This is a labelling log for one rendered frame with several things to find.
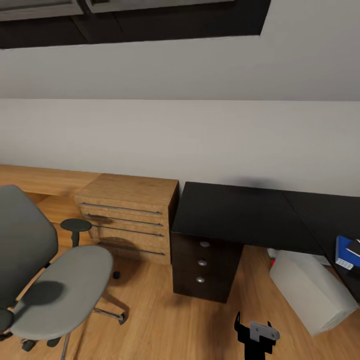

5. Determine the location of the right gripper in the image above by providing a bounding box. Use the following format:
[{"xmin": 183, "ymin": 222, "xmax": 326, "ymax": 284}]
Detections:
[{"xmin": 234, "ymin": 311, "xmax": 276, "ymax": 360}]

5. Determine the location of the folder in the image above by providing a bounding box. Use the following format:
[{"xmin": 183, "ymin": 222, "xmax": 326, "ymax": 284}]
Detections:
[{"xmin": 335, "ymin": 235, "xmax": 360, "ymax": 275}]

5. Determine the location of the swivel chair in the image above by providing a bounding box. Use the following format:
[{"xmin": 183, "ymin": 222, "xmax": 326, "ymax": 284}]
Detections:
[{"xmin": 0, "ymin": 184, "xmax": 126, "ymax": 360}]

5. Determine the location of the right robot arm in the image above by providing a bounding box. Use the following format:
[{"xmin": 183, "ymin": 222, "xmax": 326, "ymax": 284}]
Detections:
[{"xmin": 234, "ymin": 311, "xmax": 281, "ymax": 360}]

